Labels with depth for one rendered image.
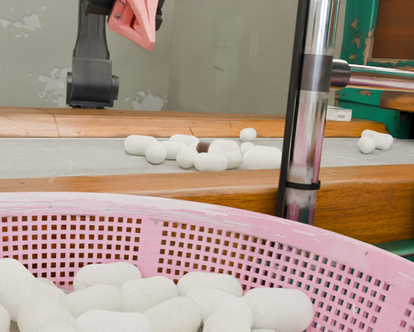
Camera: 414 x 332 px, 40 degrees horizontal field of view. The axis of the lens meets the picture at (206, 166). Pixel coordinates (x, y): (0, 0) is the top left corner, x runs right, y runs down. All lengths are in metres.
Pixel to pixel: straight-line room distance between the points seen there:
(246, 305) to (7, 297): 0.10
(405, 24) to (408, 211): 0.61
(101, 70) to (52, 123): 0.32
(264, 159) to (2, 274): 0.33
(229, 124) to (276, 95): 1.58
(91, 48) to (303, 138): 0.70
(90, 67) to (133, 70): 1.92
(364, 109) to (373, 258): 0.84
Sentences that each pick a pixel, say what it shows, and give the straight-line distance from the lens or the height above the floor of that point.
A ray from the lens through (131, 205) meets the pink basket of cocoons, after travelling 0.29.
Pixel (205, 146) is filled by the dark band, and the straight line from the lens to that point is 0.56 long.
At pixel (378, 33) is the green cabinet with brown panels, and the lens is 1.08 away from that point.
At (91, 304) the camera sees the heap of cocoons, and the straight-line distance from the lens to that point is 0.24.
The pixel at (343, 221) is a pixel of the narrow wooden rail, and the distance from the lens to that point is 0.43.
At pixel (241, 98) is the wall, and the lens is 2.54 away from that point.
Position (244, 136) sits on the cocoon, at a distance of 0.76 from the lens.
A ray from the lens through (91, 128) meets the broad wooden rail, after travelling 0.70.
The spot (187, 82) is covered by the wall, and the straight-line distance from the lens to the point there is 2.88.
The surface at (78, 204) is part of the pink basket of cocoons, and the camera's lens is 0.29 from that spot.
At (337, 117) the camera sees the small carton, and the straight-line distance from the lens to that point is 0.96.
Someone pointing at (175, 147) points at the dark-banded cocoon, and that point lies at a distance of 0.57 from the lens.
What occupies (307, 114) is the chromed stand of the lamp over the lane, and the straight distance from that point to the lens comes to 0.35.
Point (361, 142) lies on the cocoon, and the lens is 0.77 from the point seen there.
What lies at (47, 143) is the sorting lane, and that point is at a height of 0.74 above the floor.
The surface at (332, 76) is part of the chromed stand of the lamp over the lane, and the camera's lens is 0.36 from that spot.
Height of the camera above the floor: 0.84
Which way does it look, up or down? 10 degrees down
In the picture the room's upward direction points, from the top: 5 degrees clockwise
